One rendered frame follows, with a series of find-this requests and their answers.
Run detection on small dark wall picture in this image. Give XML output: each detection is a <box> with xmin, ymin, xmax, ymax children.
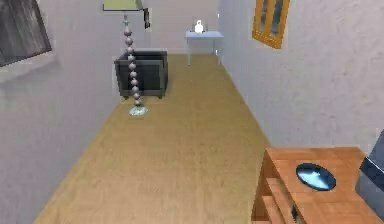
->
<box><xmin>143</xmin><ymin>8</ymin><xmax>151</xmax><ymax>30</ymax></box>

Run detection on dark television set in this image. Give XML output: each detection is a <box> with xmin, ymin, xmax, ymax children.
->
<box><xmin>354</xmin><ymin>128</ymin><xmax>384</xmax><ymax>221</ymax></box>

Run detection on orange wooden cabinet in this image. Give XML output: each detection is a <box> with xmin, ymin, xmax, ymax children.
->
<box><xmin>251</xmin><ymin>146</ymin><xmax>384</xmax><ymax>224</ymax></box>

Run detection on dark grey armchair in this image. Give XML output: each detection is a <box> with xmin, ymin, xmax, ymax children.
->
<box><xmin>113</xmin><ymin>49</ymin><xmax>169</xmax><ymax>100</ymax></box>

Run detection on beaded floor lamp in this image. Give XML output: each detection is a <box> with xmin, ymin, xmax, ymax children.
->
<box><xmin>102</xmin><ymin>0</ymin><xmax>150</xmax><ymax>117</ymax></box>

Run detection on blue glass dish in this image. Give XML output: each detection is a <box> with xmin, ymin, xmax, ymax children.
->
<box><xmin>295</xmin><ymin>162</ymin><xmax>337</xmax><ymax>192</ymax></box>

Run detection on orange framed wall picture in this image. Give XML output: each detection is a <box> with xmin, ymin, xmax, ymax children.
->
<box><xmin>251</xmin><ymin>0</ymin><xmax>291</xmax><ymax>50</ymax></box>

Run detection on pale blue side table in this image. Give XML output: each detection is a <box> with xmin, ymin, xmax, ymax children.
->
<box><xmin>184</xmin><ymin>30</ymin><xmax>225</xmax><ymax>67</ymax></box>

